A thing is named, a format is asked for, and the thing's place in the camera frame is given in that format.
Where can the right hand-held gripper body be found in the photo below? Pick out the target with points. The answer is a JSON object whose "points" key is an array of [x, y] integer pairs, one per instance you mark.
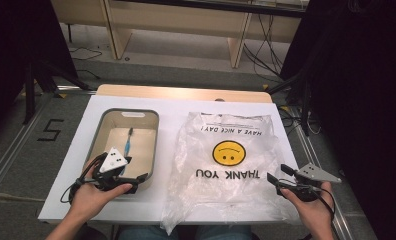
{"points": [[314, 174]]}

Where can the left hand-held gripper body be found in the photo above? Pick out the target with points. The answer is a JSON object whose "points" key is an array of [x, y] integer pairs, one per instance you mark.
{"points": [[112, 161]]}

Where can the blue toothbrush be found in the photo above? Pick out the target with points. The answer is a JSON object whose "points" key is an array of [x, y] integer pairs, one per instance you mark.
{"points": [[128, 146]]}

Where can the beige bin with grey rim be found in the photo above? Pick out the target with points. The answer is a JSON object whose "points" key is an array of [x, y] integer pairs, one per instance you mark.
{"points": [[142, 140]]}

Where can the clear smiley plastic bag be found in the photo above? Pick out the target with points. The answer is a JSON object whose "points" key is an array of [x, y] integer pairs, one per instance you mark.
{"points": [[219, 196]]}

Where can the person's right hand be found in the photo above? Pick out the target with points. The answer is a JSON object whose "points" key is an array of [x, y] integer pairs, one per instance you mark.
{"points": [[314, 213]]}

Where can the person's left hand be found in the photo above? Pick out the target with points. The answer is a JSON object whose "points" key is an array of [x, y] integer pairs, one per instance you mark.
{"points": [[89, 198]]}

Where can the white board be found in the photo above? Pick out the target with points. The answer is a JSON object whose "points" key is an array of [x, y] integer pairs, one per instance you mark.
{"points": [[169, 110]]}

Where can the black metal stand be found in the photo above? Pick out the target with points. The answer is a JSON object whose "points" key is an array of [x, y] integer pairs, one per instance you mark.
{"points": [[305, 100]]}

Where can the person's blue jeans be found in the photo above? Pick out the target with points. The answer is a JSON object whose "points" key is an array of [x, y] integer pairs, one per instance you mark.
{"points": [[219, 232]]}

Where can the wooden table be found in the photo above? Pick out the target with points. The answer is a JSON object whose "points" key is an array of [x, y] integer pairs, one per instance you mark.
{"points": [[172, 91]]}

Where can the dark curtain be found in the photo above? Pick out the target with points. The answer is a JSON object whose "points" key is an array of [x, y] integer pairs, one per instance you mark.
{"points": [[19, 40], [369, 83]]}

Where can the black tripod stand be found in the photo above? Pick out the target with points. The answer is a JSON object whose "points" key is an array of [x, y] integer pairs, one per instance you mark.
{"points": [[29, 93]]}

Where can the wooden shelf unit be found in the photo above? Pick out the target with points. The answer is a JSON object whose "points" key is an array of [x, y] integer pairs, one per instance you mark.
{"points": [[172, 20]]}

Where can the aluminium floor rail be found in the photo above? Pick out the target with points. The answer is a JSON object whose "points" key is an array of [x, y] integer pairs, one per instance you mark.
{"points": [[6, 163], [342, 220]]}

